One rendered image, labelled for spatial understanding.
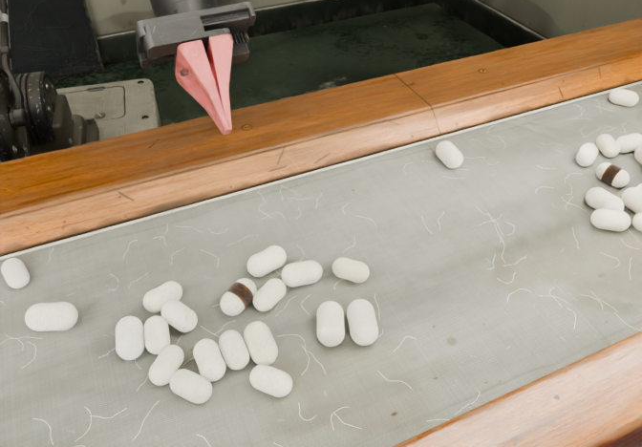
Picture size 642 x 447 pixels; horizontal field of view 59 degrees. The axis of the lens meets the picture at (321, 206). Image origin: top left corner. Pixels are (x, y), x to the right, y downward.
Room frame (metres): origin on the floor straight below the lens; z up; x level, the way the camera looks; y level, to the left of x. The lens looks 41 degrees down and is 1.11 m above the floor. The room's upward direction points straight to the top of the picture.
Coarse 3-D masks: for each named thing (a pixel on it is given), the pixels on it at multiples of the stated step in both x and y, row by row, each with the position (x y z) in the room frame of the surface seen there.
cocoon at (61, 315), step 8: (40, 304) 0.28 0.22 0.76; (48, 304) 0.28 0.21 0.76; (56, 304) 0.28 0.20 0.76; (64, 304) 0.28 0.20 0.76; (32, 312) 0.27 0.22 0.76; (40, 312) 0.27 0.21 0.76; (48, 312) 0.27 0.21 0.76; (56, 312) 0.27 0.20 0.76; (64, 312) 0.27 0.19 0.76; (72, 312) 0.27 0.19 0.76; (32, 320) 0.26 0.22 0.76; (40, 320) 0.26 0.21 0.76; (48, 320) 0.26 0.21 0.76; (56, 320) 0.26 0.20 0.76; (64, 320) 0.27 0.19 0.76; (72, 320) 0.27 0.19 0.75; (32, 328) 0.26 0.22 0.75; (40, 328) 0.26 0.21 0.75; (48, 328) 0.26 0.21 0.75; (56, 328) 0.26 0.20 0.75; (64, 328) 0.26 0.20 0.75
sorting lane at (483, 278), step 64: (512, 128) 0.56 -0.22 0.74; (576, 128) 0.56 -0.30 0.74; (640, 128) 0.56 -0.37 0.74; (256, 192) 0.44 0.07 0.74; (320, 192) 0.44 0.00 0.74; (384, 192) 0.44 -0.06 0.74; (448, 192) 0.44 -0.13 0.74; (512, 192) 0.44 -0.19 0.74; (576, 192) 0.44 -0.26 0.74; (64, 256) 0.35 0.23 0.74; (128, 256) 0.35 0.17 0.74; (192, 256) 0.35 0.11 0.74; (320, 256) 0.35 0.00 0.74; (384, 256) 0.35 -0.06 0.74; (448, 256) 0.35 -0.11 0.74; (512, 256) 0.35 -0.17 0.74; (576, 256) 0.35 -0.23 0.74; (640, 256) 0.35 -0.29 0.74; (0, 320) 0.28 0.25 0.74; (256, 320) 0.28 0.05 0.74; (384, 320) 0.28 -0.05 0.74; (448, 320) 0.28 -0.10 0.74; (512, 320) 0.28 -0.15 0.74; (576, 320) 0.28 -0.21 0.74; (640, 320) 0.28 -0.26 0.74; (0, 384) 0.22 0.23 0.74; (64, 384) 0.22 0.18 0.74; (128, 384) 0.22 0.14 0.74; (320, 384) 0.22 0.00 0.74; (384, 384) 0.22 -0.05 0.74; (448, 384) 0.22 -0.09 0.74; (512, 384) 0.22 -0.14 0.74
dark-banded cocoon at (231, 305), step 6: (240, 282) 0.30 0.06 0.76; (246, 282) 0.30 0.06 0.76; (252, 282) 0.31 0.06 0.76; (252, 288) 0.30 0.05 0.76; (228, 294) 0.29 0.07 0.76; (234, 294) 0.29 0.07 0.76; (222, 300) 0.29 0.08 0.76; (228, 300) 0.28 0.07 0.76; (234, 300) 0.28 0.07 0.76; (240, 300) 0.29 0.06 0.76; (222, 306) 0.28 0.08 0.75; (228, 306) 0.28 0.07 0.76; (234, 306) 0.28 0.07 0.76; (240, 306) 0.28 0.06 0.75; (228, 312) 0.28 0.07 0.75; (234, 312) 0.28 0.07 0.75; (240, 312) 0.28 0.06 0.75
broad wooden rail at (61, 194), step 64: (448, 64) 0.67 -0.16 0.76; (512, 64) 0.67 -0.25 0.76; (576, 64) 0.67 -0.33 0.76; (640, 64) 0.69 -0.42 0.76; (192, 128) 0.52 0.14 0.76; (256, 128) 0.52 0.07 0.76; (320, 128) 0.52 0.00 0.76; (384, 128) 0.53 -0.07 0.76; (448, 128) 0.55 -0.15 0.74; (0, 192) 0.41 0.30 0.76; (64, 192) 0.41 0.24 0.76; (128, 192) 0.41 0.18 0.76; (192, 192) 0.43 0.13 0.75; (0, 256) 0.35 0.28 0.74
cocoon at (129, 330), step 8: (120, 320) 0.26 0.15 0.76; (128, 320) 0.26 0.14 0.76; (136, 320) 0.26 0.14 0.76; (120, 328) 0.26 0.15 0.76; (128, 328) 0.26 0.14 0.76; (136, 328) 0.26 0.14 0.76; (120, 336) 0.25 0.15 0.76; (128, 336) 0.25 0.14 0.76; (136, 336) 0.25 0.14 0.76; (120, 344) 0.24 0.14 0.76; (128, 344) 0.24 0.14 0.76; (136, 344) 0.24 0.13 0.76; (120, 352) 0.24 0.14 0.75; (128, 352) 0.24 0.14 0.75; (136, 352) 0.24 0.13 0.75
